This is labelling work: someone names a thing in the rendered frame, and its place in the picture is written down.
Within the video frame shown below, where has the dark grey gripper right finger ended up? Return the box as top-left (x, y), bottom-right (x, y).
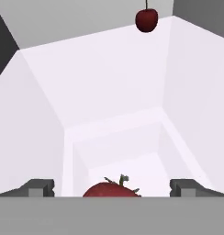
top-left (169, 178), bottom-right (224, 197)

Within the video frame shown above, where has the red strawberry with green leaves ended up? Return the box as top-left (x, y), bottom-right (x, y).
top-left (82, 173), bottom-right (142, 197)

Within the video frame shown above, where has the white fridge interior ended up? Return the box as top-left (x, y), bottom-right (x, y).
top-left (0, 0), bottom-right (224, 197)

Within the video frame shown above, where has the dark red cherry with stem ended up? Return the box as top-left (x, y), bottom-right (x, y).
top-left (134, 0), bottom-right (159, 34)

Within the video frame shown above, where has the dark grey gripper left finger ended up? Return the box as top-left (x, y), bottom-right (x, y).
top-left (0, 178), bottom-right (56, 197)

